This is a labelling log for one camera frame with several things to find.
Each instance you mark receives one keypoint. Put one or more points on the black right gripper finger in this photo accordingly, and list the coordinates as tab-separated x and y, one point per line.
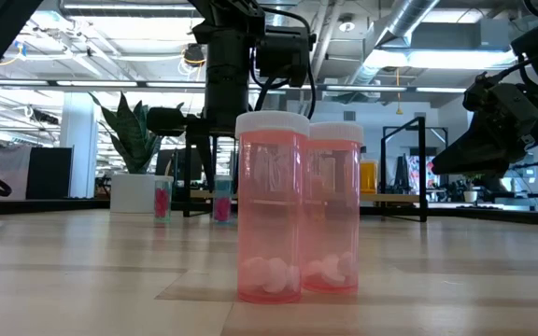
474	161

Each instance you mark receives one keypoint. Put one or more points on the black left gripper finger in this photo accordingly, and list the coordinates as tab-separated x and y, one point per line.
206	154

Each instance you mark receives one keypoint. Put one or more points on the blue pill bottle red pills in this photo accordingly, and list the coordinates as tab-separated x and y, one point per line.
222	205
163	205

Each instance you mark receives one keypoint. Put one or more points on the orange pill bottle white cap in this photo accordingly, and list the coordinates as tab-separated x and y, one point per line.
370	179

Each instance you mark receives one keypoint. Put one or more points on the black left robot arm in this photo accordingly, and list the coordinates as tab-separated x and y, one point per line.
227	70

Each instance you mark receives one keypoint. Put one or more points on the wooden shelf with black legs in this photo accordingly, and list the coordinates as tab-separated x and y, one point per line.
390	198

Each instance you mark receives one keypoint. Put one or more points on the small potted plant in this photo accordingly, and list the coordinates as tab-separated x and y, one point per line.
470	196

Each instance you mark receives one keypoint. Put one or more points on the ceiling light strip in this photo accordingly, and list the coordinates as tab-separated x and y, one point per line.
171	85
442	89

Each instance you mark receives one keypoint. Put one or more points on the snake plant in white pot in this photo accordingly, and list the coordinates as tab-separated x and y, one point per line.
131	193

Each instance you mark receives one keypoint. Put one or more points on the pink pill bottle white cap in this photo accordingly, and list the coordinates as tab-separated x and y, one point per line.
271	210
339	210

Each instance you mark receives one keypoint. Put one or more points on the large ceiling light panel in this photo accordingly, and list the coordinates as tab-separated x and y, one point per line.
437	60

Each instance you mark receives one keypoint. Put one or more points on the white building column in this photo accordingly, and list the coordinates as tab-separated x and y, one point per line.
80	158

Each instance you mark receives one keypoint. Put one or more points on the black partition panel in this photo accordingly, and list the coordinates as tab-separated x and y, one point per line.
49	172

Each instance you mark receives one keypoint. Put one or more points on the black metal rack frame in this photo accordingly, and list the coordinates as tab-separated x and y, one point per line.
446	144

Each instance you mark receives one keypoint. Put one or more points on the colourful wall poster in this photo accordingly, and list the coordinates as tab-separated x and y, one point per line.
430	170

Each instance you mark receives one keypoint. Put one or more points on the black overhead camera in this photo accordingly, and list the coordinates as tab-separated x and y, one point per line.
193	55

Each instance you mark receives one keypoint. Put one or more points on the black aluminium table frame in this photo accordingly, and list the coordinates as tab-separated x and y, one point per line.
87	204

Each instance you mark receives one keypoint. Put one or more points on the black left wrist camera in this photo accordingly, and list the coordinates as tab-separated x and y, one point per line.
283	53

